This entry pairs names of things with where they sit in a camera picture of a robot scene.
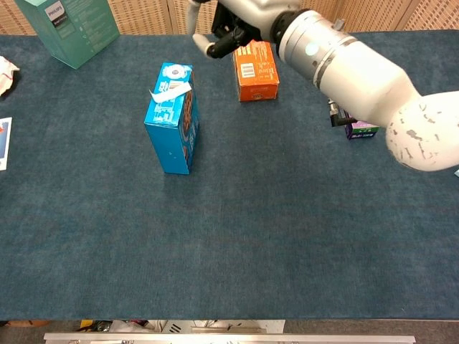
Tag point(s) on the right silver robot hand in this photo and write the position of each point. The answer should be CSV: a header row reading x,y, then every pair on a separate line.
x,y
258,14

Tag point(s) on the small pale paper strip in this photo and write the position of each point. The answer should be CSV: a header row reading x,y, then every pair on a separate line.
x,y
168,93

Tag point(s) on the blue cookie box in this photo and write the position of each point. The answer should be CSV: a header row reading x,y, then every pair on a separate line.
x,y
168,143

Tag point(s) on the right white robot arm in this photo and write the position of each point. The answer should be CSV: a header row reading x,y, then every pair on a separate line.
x,y
358,71

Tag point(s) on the orange cardboard box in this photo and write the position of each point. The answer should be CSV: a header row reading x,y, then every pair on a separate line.
x,y
258,75

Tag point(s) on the wicker folding screen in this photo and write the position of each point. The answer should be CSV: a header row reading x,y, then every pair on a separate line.
x,y
143,16

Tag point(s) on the green Philips box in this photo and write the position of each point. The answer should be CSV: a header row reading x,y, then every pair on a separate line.
x,y
75,32

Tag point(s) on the teal table cloth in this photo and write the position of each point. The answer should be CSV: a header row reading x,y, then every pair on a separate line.
x,y
229,233

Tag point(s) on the crumpled white wrapper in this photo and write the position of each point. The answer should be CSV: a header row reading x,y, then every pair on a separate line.
x,y
6,77

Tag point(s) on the white and blue card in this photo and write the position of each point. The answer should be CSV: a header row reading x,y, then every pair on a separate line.
x,y
4,143

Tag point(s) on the aluminium profile rail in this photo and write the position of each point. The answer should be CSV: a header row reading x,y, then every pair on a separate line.
x,y
229,338

